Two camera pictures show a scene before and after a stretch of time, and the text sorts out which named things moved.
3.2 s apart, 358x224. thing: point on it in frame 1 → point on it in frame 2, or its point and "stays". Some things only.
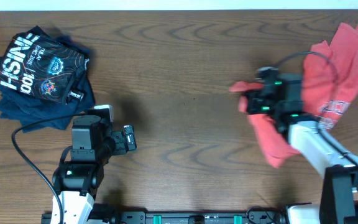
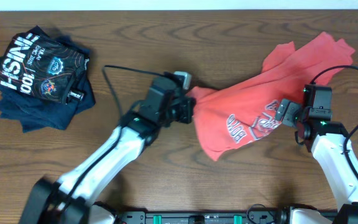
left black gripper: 120,147 → 188,104
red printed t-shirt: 332,78 → 233,115
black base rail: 188,217 stays
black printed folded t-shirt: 35,63 stays
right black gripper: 251,98 → 287,119
